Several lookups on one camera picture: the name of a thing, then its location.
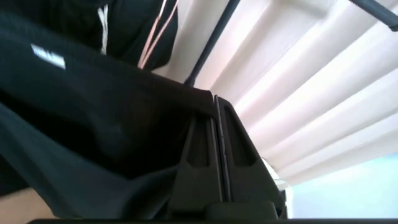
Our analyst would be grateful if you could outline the black garment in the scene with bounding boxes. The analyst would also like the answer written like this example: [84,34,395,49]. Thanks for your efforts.
[0,9,218,220]

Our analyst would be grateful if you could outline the pink clothes hanger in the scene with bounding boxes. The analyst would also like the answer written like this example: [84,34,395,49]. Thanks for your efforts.
[137,0,180,70]

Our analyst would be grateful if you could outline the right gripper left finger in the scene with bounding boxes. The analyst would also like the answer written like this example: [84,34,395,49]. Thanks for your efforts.
[169,116,224,216]

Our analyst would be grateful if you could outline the black clothes rack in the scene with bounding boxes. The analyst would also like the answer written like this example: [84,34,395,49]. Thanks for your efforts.
[183,0,398,88]

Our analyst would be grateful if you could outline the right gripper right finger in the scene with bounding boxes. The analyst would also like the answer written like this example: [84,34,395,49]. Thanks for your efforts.
[214,95,287,219]

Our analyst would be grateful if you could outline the beige curtain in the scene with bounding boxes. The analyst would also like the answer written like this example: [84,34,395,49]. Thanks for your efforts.
[152,0,398,187]

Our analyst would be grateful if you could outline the black shorts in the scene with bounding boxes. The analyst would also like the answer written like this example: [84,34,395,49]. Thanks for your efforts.
[0,0,179,71]

